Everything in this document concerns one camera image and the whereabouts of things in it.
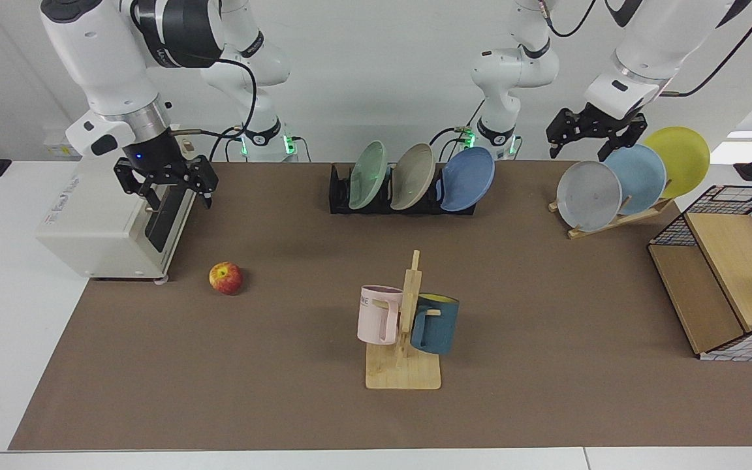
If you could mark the red yellow apple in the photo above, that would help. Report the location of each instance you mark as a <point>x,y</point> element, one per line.
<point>226,279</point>

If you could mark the light blue plate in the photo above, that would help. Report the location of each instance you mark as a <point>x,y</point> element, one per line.
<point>640,176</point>

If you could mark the grey plate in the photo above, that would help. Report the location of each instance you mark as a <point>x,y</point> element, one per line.
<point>588,196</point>

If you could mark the yellow plate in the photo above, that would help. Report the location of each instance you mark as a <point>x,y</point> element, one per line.
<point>683,156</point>

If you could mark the wooden plate rack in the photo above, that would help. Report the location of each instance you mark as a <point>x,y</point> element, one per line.
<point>637,217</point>

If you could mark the black dish rack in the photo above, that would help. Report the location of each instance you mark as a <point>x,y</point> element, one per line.
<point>340,196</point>

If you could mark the beige plate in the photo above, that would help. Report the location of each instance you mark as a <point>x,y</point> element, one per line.
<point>414,176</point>

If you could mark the pale green plate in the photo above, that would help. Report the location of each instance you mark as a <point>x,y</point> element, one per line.
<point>369,175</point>

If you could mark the pale toaster oven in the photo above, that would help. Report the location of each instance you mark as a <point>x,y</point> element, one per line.
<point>89,228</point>

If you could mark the brown table cloth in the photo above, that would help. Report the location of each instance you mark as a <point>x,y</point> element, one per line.
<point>546,339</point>

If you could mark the pink cup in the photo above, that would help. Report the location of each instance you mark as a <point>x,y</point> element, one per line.
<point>376,316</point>

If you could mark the dark teal cup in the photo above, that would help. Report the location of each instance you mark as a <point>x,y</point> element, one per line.
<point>438,326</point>

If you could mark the wooden cup stand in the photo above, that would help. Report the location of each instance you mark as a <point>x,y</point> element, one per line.
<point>408,365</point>

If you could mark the white wall socket box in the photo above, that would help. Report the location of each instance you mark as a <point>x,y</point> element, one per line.
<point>61,150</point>

